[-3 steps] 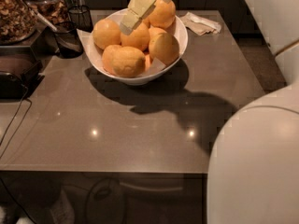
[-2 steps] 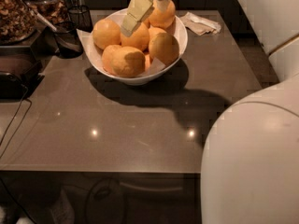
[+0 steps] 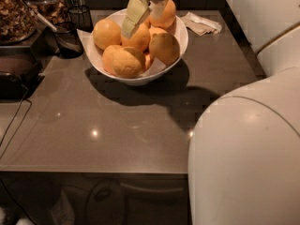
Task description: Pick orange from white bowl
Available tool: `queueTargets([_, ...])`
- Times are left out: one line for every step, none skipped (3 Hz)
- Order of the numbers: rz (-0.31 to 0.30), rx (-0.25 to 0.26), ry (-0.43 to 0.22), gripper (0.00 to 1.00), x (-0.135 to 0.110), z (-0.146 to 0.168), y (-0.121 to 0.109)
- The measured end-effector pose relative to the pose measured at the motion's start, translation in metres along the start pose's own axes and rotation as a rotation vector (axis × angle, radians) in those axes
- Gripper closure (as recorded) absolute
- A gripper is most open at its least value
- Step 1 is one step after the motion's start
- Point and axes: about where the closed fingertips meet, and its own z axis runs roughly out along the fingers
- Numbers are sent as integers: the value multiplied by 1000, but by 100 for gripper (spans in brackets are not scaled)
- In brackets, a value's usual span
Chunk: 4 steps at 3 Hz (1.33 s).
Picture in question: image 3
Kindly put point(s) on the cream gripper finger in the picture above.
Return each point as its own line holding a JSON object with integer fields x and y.
{"x": 157, "y": 8}
{"x": 137, "y": 11}

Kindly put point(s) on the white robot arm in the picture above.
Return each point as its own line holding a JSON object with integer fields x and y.
{"x": 244, "y": 154}

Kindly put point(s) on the small hidden orange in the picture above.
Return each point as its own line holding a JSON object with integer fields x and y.
{"x": 155, "y": 31}

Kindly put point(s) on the front bumpy orange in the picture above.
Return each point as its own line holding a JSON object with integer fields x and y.
{"x": 128, "y": 62}

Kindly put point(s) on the white paper bowl liner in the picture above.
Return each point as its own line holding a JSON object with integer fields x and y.
{"x": 94, "y": 54}

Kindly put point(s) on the white ceramic bowl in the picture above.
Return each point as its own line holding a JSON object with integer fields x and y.
{"x": 179, "y": 31}

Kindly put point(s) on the crumpled paper napkins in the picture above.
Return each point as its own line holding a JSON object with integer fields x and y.
{"x": 201, "y": 25}

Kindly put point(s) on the black mesh cup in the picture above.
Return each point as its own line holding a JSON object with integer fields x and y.
{"x": 81, "y": 16}

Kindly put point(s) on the glass jar of nuts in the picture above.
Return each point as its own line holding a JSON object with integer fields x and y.
{"x": 17, "y": 23}

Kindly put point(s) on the black appliance on left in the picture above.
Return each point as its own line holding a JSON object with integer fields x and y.
{"x": 19, "y": 74}

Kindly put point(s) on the white scoop handle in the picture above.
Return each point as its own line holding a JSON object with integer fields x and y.
{"x": 43, "y": 20}

